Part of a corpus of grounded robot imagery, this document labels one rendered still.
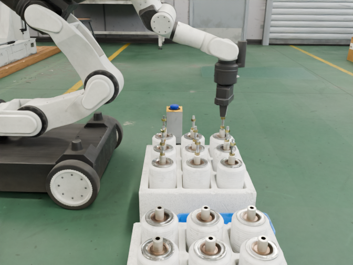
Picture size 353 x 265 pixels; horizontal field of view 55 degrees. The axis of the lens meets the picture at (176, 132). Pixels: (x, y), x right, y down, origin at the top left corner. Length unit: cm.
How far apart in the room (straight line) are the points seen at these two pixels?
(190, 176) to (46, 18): 79
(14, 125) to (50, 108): 16
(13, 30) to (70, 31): 334
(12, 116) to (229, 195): 93
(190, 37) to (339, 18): 549
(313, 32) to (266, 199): 522
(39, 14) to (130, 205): 80
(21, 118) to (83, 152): 31
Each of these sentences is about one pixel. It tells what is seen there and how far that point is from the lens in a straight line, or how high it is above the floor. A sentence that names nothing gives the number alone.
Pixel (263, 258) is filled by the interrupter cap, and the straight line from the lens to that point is 81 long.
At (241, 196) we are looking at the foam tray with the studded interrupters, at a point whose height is 17.
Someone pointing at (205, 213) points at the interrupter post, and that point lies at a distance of 89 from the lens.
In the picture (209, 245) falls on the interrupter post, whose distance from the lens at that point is 80.
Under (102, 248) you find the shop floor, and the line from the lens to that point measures 122.
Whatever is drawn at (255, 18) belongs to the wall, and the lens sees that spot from 629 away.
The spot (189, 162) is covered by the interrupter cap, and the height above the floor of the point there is 25.
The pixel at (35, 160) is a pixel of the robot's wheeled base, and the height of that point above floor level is 17.
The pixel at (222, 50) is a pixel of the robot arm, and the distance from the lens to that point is 125.
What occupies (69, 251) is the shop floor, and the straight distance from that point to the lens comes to 124.
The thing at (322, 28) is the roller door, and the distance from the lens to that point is 655.
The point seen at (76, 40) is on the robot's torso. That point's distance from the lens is 141.
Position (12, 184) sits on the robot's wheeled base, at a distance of 153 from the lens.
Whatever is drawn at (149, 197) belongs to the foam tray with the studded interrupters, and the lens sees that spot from 115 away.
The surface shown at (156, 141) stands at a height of 24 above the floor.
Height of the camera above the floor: 78
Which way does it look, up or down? 22 degrees down
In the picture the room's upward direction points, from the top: 1 degrees clockwise
